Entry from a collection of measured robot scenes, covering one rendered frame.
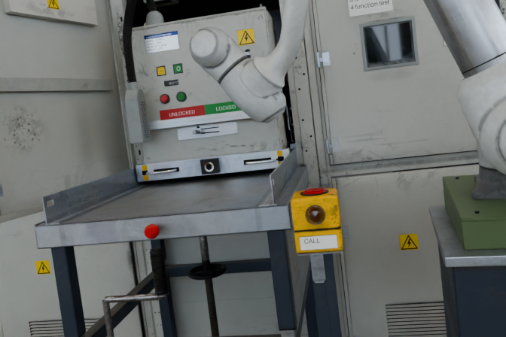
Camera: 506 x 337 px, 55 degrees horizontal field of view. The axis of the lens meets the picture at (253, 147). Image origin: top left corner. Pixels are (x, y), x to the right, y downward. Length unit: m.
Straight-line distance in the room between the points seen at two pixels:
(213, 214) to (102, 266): 0.98
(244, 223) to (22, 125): 0.79
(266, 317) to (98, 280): 0.67
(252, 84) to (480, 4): 0.54
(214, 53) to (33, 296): 1.38
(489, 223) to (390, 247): 0.82
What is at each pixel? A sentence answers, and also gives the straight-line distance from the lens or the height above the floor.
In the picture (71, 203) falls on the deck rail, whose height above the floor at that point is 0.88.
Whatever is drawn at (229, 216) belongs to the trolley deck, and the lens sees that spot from 1.09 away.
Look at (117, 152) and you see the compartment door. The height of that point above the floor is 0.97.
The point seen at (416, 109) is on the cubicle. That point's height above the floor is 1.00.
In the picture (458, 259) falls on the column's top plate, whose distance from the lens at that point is 0.97.
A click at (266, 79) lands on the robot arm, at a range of 1.18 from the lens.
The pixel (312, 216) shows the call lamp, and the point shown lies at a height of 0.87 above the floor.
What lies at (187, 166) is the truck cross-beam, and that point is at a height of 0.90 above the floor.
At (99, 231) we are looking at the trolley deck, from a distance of 1.21.
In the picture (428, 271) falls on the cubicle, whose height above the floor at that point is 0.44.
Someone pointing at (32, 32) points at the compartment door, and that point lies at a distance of 1.68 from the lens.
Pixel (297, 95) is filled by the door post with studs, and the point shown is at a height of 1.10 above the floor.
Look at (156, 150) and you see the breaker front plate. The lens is 1.71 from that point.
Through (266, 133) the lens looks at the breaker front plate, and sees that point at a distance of 1.60.
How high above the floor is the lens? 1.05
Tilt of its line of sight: 4 degrees down
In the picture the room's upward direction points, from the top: 7 degrees counter-clockwise
